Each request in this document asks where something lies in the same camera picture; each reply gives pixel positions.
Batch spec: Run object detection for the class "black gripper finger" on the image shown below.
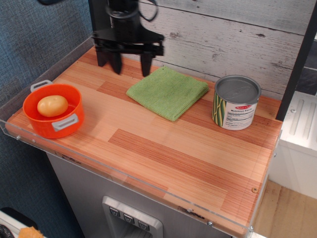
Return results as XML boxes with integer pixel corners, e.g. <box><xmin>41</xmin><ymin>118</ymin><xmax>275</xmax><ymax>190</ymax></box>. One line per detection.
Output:
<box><xmin>108</xmin><ymin>52</ymin><xmax>122</xmax><ymax>74</ymax></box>
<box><xmin>140</xmin><ymin>54</ymin><xmax>152</xmax><ymax>77</ymax></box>

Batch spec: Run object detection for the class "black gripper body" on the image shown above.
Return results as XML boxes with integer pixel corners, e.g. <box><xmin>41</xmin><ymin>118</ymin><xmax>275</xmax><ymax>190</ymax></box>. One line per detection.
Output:
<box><xmin>104</xmin><ymin>14</ymin><xmax>164</xmax><ymax>57</ymax></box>

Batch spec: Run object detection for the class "green cloth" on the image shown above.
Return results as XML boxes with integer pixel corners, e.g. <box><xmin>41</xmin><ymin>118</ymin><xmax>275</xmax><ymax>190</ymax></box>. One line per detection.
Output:
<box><xmin>126</xmin><ymin>66</ymin><xmax>209</xmax><ymax>121</ymax></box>

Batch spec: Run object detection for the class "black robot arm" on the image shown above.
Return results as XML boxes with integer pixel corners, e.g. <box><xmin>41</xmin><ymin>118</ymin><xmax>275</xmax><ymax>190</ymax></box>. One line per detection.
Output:
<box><xmin>89</xmin><ymin>0</ymin><xmax>164</xmax><ymax>76</ymax></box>

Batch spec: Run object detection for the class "orange toy pot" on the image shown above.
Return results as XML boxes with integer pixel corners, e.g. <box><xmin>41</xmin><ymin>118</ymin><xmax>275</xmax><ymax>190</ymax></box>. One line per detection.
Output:
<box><xmin>23</xmin><ymin>80</ymin><xmax>85</xmax><ymax>139</ymax></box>

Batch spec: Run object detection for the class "yellow toy potato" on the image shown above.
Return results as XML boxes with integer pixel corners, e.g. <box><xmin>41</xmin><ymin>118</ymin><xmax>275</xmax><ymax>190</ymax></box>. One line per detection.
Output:
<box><xmin>37</xmin><ymin>95</ymin><xmax>68</xmax><ymax>117</ymax></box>

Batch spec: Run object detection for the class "toy corn can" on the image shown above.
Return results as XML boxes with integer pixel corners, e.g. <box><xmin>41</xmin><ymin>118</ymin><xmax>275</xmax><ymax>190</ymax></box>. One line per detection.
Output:
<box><xmin>211</xmin><ymin>75</ymin><xmax>262</xmax><ymax>131</ymax></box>

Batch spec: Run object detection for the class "clear acrylic table guard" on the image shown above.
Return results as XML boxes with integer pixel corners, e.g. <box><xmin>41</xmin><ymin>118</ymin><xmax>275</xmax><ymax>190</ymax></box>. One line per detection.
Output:
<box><xmin>1</xmin><ymin>122</ymin><xmax>272</xmax><ymax>238</ymax></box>

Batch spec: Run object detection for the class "grey toy fridge cabinet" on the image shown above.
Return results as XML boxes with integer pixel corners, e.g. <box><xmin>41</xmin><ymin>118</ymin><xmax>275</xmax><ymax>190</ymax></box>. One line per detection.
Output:
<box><xmin>48</xmin><ymin>154</ymin><xmax>229</xmax><ymax>238</ymax></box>

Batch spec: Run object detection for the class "silver dispenser panel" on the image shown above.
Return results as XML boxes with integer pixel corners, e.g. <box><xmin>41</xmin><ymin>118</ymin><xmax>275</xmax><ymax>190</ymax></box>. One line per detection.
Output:
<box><xmin>102</xmin><ymin>196</ymin><xmax>163</xmax><ymax>238</ymax></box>

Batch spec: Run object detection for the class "white toy sink unit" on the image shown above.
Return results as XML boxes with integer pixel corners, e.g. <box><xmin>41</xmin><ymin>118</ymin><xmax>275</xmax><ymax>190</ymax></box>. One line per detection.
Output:
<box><xmin>268</xmin><ymin>92</ymin><xmax>317</xmax><ymax>198</ymax></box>

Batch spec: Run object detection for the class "orange object bottom left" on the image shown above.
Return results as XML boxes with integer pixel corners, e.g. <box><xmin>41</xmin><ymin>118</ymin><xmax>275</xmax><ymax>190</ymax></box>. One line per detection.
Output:
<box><xmin>18</xmin><ymin>227</ymin><xmax>44</xmax><ymax>238</ymax></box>

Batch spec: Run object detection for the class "dark grey vertical post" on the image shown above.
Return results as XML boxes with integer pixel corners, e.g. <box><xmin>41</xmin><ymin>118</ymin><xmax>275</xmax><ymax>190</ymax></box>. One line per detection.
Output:
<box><xmin>88</xmin><ymin>0</ymin><xmax>116</xmax><ymax>67</ymax></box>

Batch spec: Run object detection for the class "dark right vertical post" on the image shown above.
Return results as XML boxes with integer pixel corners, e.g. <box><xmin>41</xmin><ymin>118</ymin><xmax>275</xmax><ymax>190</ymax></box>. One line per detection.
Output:
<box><xmin>275</xmin><ymin>1</ymin><xmax>317</xmax><ymax>121</ymax></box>

